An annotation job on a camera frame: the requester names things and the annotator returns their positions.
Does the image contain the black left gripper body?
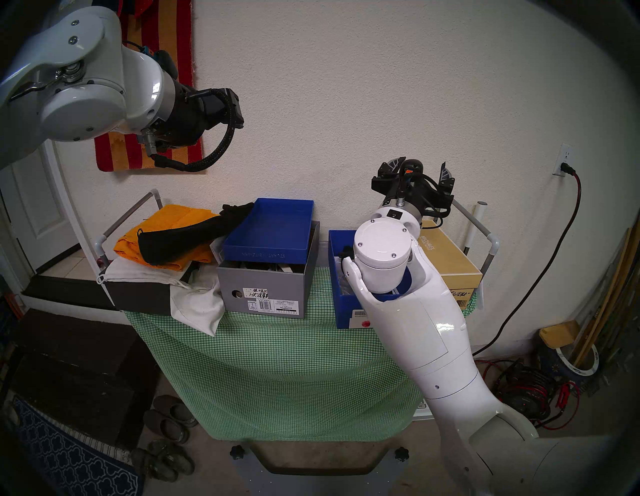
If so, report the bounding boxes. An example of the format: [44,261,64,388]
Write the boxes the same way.
[164,84,232,149]

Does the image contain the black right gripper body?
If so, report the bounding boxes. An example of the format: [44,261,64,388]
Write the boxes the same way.
[384,159,444,217]

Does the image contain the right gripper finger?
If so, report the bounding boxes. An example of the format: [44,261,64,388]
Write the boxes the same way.
[436,161,457,196]
[371,156,407,191]

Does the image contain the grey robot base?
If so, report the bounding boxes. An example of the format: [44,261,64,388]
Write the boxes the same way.
[231,440,416,496]

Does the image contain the tan shoe box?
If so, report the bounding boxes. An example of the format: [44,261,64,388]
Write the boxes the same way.
[420,220,483,309]

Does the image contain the blue shoe box lid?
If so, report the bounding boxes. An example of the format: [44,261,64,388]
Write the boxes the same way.
[221,198,315,265]

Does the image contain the blue shoe box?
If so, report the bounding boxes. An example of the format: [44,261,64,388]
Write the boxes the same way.
[328,229,416,329]

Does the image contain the grey shoe box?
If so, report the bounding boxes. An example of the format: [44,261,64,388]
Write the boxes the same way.
[216,221,321,318]

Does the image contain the black shoe box lid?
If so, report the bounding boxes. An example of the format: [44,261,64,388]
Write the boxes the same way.
[22,265,201,316]

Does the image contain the dark grey floor shoe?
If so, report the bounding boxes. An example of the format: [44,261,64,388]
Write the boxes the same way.
[147,439,196,476]
[152,395,199,428]
[143,409,191,445]
[131,447,178,483]

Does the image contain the white plastic pipe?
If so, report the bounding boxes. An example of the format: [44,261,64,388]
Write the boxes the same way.
[462,201,487,256]

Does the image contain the orange cloth bag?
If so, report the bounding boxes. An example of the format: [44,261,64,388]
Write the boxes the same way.
[114,205,218,272]

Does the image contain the white cloth bag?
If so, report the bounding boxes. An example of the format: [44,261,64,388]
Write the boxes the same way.
[97,257,226,337]

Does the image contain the white door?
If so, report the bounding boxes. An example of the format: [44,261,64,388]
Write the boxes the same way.
[0,150,81,273]

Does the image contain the bundle of wooden sticks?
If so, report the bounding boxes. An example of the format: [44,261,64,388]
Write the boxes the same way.
[572,215,640,368]

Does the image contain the green checkered tablecloth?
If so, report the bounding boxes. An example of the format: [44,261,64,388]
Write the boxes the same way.
[125,267,478,442]

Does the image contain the blue white bucket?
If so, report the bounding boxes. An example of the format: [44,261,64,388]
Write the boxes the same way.
[542,342,600,386]

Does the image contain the dark wooden cabinet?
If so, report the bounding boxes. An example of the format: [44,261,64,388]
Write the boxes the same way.
[0,309,161,451]

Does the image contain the blue patterned rug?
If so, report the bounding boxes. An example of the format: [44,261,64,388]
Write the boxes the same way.
[12,395,146,496]

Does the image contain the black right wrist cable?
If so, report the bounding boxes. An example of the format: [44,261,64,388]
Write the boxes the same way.
[417,172,456,231]

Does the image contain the black braided left wrist cable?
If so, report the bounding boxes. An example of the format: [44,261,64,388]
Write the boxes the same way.
[147,87,245,173]

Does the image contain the grey cart rail pipe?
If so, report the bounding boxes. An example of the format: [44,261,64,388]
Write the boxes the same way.
[450,199,500,275]

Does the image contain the red yellow striped wall cloth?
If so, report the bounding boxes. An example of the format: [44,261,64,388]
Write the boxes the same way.
[94,0,204,173]

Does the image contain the white wall outlet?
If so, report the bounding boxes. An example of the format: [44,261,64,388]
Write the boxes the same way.
[551,142,573,177]

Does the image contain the white metal rack frame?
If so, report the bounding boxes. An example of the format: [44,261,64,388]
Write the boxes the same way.
[95,190,163,268]

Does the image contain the red black power cable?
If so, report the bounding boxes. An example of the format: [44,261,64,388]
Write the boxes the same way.
[472,162,583,431]

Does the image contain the black red cable reel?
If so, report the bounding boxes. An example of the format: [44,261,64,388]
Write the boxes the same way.
[492,362,556,423]

